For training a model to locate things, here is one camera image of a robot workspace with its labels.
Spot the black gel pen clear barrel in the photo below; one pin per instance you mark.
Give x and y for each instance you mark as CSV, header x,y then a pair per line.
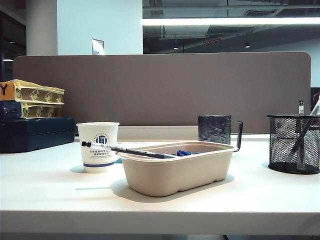
x,y
140,151

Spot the black mesh pen holder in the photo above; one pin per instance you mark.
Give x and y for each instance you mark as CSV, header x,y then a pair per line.
x,y
282,140

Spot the short pen with black clip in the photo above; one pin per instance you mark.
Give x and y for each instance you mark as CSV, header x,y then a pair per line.
x,y
301,107

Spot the brown desk divider panel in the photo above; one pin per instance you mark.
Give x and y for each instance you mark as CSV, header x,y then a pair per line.
x,y
162,87

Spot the light blue plastic letter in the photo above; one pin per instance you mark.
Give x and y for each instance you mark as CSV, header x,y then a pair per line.
x,y
198,152

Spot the beige pulp tray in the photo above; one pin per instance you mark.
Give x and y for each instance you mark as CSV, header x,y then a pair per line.
x,y
175,175

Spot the white paper cup blue logo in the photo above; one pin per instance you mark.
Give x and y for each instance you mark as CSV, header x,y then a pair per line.
x,y
98,132

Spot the black pendant ceiling lamp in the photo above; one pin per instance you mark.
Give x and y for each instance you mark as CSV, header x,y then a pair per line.
x,y
247,45
175,46

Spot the red illuminated ceiling sign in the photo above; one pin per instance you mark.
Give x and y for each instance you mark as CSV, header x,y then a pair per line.
x,y
212,41

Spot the white ceiling light strip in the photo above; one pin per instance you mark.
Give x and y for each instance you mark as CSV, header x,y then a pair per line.
x,y
225,21

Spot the dark blue plastic case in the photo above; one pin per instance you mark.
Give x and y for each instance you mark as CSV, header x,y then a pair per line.
x,y
37,135

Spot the colourful letter puzzle box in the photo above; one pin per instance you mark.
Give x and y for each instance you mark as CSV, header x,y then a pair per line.
x,y
37,93

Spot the framed wall sign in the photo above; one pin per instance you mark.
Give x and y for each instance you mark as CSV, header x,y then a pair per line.
x,y
98,46

